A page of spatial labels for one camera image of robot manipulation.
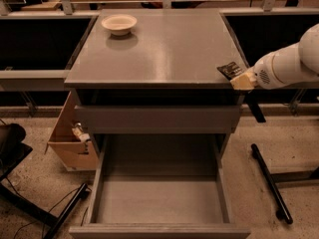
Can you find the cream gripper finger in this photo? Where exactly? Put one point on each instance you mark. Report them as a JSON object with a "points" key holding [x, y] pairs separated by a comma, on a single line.
{"points": [[245, 81]]}

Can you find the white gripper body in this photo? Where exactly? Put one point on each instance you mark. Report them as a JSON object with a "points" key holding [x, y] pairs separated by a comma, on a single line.
{"points": [[264, 73]]}

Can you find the dark rxbar chocolate wrapper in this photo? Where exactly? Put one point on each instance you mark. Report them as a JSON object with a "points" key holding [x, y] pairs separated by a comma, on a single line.
{"points": [[231, 70]]}

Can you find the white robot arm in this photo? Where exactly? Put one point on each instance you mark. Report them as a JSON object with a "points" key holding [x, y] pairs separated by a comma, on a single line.
{"points": [[297, 63]]}

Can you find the closed grey top drawer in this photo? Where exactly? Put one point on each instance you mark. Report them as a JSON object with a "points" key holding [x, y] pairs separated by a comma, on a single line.
{"points": [[125, 120]]}

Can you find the grey drawer cabinet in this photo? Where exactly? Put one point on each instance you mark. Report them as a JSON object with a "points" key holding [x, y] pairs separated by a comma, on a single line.
{"points": [[159, 97]]}

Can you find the open grey middle drawer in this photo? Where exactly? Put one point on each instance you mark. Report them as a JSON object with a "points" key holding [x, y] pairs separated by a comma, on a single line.
{"points": [[159, 186]]}

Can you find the black stand leg right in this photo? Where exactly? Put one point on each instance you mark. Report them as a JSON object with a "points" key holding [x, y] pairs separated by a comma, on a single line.
{"points": [[282, 212]]}

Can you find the black stand leg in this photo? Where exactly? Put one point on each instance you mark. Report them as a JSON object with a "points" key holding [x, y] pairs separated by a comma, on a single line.
{"points": [[282, 212], [80, 193]]}

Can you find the white paper bowl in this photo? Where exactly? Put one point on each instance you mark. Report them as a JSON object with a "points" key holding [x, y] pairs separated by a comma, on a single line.
{"points": [[119, 24]]}

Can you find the small object in box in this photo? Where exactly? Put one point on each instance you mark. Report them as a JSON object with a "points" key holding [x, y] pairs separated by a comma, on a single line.
{"points": [[79, 133]]}

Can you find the open cardboard box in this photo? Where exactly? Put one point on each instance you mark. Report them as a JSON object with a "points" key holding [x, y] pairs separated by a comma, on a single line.
{"points": [[74, 154]]}

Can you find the black stand leg left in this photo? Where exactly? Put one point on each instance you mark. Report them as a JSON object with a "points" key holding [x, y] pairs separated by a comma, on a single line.
{"points": [[80, 193]]}

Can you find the black chair base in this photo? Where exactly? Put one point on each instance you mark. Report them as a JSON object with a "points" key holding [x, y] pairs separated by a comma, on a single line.
{"points": [[12, 151]]}

